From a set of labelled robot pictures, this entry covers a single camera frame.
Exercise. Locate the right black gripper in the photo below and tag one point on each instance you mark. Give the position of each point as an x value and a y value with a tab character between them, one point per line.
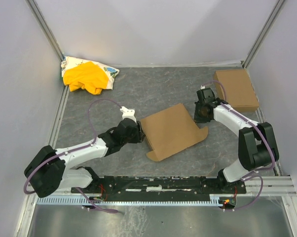
198	114

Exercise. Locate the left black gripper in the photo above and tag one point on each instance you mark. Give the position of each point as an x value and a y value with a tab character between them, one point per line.
138	132

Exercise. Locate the brown cardboard box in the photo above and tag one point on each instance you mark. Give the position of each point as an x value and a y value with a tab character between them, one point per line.
171	131
239	89

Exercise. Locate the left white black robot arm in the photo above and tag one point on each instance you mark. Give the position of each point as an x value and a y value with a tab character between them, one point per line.
53	169

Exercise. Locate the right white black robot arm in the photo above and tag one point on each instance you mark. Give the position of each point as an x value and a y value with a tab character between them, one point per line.
257	147

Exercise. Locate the closed brown cardboard box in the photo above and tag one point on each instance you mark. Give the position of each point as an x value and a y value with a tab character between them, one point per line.
239	89

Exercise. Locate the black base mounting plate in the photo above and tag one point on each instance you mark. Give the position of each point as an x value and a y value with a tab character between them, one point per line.
196	185

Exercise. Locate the yellow crumpled cloth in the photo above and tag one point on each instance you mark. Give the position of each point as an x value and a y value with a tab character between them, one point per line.
87	76

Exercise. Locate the white patterned cloth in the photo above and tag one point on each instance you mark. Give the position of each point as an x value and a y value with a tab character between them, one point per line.
71	62

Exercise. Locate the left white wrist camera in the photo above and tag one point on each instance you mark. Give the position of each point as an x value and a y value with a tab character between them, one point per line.
128	113

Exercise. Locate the aluminium front rail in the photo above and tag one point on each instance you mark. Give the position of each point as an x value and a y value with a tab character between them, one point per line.
273	186

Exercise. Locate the right aluminium frame post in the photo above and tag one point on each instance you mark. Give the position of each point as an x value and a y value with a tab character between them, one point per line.
263	33

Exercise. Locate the aluminium frame post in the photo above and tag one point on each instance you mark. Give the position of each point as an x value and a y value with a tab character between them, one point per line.
263	33
35	9

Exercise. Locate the left aluminium frame post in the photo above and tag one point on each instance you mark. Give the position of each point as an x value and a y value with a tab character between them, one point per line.
35	9

